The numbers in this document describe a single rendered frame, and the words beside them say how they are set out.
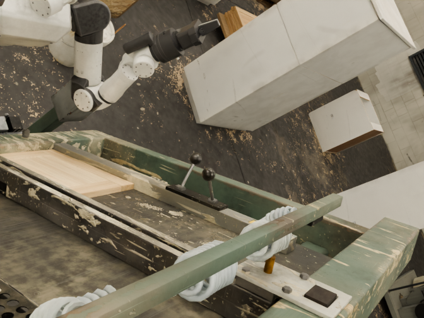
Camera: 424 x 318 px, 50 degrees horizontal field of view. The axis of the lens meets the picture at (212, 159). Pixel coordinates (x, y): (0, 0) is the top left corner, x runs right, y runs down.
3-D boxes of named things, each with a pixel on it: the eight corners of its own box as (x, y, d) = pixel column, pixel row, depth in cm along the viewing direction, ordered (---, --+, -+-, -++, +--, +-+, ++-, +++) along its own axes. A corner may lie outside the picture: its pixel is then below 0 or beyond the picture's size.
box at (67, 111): (72, 98, 203) (96, 78, 193) (80, 122, 201) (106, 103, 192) (48, 97, 193) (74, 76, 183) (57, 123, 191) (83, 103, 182)
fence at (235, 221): (64, 153, 171) (64, 142, 170) (294, 250, 122) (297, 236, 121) (52, 154, 167) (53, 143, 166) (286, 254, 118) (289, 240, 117)
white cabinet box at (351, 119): (321, 117, 666) (368, 94, 627) (335, 153, 651) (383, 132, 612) (308, 113, 630) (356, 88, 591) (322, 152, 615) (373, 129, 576)
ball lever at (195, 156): (176, 192, 141) (196, 154, 144) (186, 196, 139) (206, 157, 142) (171, 188, 138) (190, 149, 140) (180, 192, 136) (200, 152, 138)
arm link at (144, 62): (173, 69, 141) (142, 83, 144) (173, 47, 147) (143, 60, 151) (154, 43, 132) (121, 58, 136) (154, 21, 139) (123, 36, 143)
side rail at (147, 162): (111, 161, 193) (114, 136, 190) (370, 265, 136) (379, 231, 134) (100, 163, 188) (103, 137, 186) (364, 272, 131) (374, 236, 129)
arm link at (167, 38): (210, 40, 145) (176, 54, 149) (196, 11, 141) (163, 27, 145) (204, 52, 134) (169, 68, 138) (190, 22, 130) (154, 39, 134)
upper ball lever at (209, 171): (211, 198, 135) (206, 163, 127) (222, 202, 133) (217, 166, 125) (204, 206, 133) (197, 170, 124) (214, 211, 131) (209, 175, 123)
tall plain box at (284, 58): (232, 84, 492) (388, -12, 396) (249, 135, 476) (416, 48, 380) (176, 68, 420) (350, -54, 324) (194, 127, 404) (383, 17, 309)
